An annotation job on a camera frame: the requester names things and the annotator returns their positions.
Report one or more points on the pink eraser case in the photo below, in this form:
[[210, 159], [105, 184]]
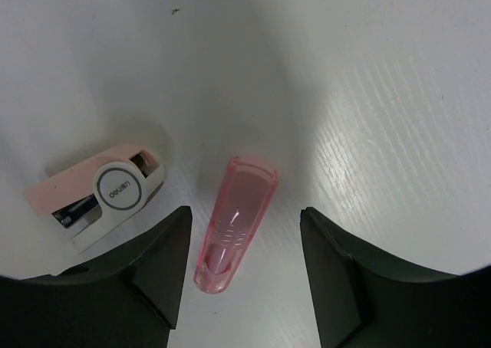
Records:
[[244, 196]]

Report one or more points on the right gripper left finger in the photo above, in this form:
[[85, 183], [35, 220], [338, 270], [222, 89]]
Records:
[[127, 297]]

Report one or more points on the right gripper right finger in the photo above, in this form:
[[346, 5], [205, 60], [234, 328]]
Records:
[[364, 296]]

